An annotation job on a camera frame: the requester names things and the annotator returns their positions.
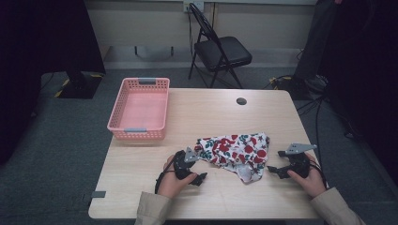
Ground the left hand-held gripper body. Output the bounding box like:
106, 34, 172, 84
173, 146, 200, 181

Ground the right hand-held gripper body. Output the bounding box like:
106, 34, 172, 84
283, 142, 318, 179

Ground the red floral white shirt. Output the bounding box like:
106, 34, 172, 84
193, 131, 270, 185

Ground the person's left hand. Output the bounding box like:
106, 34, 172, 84
157, 154, 199, 200

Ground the person's right hand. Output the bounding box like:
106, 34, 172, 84
286, 152, 328, 200

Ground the pink plastic basket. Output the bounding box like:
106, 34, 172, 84
106, 77, 171, 141

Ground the black folding chair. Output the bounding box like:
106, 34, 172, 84
187, 2, 253, 89

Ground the dark curtain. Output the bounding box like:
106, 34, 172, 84
0, 0, 107, 166
318, 0, 398, 186

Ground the black stand base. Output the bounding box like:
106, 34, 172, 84
57, 70, 104, 100

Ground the right hand-held gripper black cable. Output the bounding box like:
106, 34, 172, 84
307, 155, 329, 189

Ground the hand-held gripper black cable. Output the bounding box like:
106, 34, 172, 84
154, 161, 176, 195
307, 155, 329, 189

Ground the left hand-held gripper black cable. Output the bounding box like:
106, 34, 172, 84
154, 161, 176, 195

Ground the black floor cable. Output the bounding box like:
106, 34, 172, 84
295, 93, 364, 165

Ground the white wall socket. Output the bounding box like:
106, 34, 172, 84
182, 1, 205, 14

